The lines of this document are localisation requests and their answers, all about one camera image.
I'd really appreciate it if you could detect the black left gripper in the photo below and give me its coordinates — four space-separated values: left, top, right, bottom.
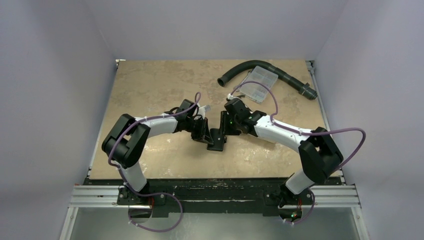
185 117 213 145

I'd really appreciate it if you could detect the black leather card holder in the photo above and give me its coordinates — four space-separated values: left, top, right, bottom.
206 128 227 152

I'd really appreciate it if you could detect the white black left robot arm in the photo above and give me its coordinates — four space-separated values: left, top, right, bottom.
101 99 213 205

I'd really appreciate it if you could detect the silver open-end wrench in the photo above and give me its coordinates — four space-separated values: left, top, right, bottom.
233 72 250 92

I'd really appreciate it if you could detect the clear plastic compartment box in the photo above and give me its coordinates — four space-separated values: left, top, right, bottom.
239 66 278 104

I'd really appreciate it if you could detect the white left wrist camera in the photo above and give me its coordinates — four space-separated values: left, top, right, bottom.
196 104 211 119

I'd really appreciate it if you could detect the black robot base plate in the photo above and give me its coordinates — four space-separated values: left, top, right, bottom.
82 177 343 220

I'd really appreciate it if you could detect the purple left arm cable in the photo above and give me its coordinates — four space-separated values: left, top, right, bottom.
107 91 184 233

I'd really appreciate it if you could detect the grey corrugated drain hose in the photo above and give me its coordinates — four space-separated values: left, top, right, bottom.
217 59 318 101

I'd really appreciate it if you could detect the aluminium frame rail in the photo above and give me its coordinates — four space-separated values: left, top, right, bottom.
60 179 369 240

